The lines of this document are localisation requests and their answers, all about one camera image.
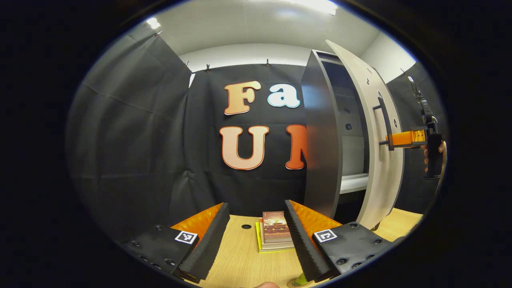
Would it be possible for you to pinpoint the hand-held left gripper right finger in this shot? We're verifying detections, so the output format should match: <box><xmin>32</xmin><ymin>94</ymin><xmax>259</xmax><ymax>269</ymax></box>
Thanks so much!
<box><xmin>284</xmin><ymin>199</ymin><xmax>404</xmax><ymax>282</ymax></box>

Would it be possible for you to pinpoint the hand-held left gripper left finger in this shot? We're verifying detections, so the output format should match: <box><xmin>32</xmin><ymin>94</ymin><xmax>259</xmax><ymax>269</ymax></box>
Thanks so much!
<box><xmin>120</xmin><ymin>202</ymin><xmax>231</xmax><ymax>284</ymax></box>

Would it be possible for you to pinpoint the green label drink bottle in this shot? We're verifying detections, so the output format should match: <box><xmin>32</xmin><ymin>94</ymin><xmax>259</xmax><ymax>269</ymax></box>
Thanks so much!
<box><xmin>293</xmin><ymin>273</ymin><xmax>314</xmax><ymax>288</ymax></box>

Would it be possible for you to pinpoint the beige cabinet door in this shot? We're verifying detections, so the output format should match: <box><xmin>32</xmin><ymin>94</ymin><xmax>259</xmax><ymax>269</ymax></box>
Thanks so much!
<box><xmin>326</xmin><ymin>39</ymin><xmax>405</xmax><ymax>230</ymax></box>

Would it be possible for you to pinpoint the yellow thin book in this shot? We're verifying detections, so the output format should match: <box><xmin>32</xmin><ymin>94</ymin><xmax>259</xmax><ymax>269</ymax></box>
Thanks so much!
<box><xmin>255</xmin><ymin>221</ymin><xmax>296</xmax><ymax>254</ymax></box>

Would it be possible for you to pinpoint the large ceiling light panel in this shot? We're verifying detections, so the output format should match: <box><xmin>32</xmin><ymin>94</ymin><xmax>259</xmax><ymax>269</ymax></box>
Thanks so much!
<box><xmin>280</xmin><ymin>0</ymin><xmax>338</xmax><ymax>16</ymax></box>

